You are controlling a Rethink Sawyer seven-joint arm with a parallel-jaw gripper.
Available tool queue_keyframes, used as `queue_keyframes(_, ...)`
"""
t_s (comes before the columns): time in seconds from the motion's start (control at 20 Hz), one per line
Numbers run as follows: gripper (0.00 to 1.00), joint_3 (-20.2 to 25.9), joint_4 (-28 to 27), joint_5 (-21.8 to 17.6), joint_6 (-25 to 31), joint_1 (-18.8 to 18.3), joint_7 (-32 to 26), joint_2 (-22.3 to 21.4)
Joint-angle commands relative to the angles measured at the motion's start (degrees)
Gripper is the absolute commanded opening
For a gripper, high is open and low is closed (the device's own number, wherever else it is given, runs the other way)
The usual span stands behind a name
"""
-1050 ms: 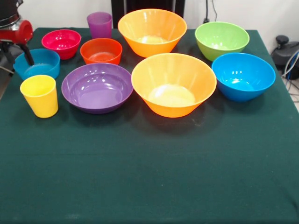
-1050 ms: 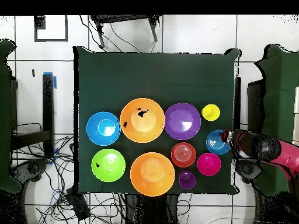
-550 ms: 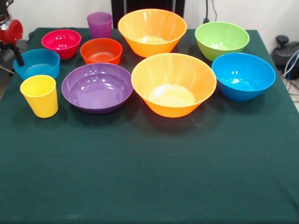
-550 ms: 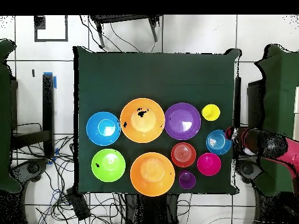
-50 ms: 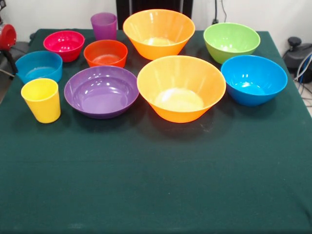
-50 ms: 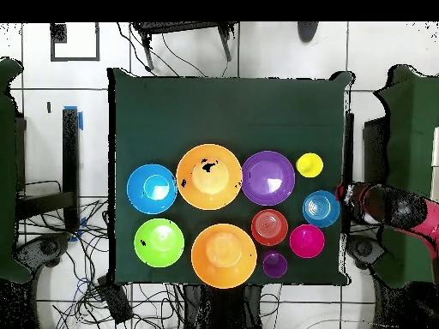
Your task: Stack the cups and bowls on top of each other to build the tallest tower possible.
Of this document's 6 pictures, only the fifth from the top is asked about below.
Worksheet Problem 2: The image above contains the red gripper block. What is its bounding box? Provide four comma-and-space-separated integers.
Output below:
0, 23, 19, 74

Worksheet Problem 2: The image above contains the small translucent blue bowl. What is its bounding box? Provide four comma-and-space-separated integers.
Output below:
15, 50, 63, 85

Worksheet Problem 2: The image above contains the large orange bowl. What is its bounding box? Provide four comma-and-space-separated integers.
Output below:
136, 55, 227, 123
122, 9, 196, 61

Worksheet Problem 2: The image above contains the yellow cup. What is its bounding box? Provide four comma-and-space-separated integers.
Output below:
20, 78, 61, 124

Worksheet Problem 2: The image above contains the pink bowl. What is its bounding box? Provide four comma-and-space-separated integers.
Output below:
43, 30, 86, 63

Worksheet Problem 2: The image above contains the small red-orange bowl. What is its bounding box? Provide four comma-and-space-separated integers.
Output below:
83, 39, 128, 69

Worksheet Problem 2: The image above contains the wide purple bowl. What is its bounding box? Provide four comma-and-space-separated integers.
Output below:
63, 65, 140, 120

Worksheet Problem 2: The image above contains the purple cup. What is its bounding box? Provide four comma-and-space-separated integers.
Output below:
90, 12, 118, 41

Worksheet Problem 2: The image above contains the dark green tablecloth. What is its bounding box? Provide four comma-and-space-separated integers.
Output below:
0, 28, 312, 234

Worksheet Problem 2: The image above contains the green bowl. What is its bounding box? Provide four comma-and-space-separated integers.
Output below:
203, 22, 261, 65

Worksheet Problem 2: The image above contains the opaque blue bowl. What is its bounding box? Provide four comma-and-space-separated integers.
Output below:
220, 55, 288, 107

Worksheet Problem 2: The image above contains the black wall cable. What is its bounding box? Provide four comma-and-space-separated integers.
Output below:
214, 0, 228, 24

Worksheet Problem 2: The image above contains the bundle of floor cables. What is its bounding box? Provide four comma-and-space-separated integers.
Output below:
293, 54, 312, 100

